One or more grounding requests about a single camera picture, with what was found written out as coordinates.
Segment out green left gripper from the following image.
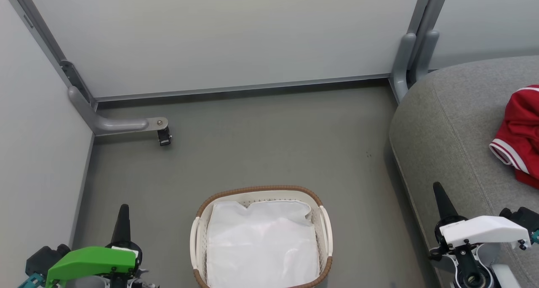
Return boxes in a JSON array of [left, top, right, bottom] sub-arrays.
[[45, 204, 137, 288]]

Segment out plain grey partition post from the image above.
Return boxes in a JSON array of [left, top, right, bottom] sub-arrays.
[[406, 0, 452, 69]]

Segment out white cloth basket liner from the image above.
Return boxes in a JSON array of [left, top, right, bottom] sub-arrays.
[[205, 200, 320, 288]]

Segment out grey fabric sofa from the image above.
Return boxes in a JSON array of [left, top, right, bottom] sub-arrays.
[[389, 56, 539, 288]]

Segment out left cable with teal connector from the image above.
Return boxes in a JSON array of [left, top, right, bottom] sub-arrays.
[[17, 273, 46, 288]]

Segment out long grey partition foot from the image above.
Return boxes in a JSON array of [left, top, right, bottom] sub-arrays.
[[68, 86, 169, 136]]

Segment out grey partition post with bracket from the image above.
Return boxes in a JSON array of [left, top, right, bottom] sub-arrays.
[[8, 0, 98, 109]]

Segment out grey partition bottom rail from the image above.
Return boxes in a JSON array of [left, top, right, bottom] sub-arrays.
[[95, 73, 392, 103]]

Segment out white laundry basket brown rim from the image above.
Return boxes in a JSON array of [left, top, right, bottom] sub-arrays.
[[190, 185, 333, 288]]

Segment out red white sports jersey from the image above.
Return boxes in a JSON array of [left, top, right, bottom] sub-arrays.
[[489, 85, 539, 190]]

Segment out short grey partition foot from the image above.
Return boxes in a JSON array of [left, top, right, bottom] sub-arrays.
[[411, 29, 440, 84], [391, 32, 417, 103]]

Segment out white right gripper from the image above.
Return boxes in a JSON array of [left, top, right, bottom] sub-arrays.
[[433, 182, 532, 248]]

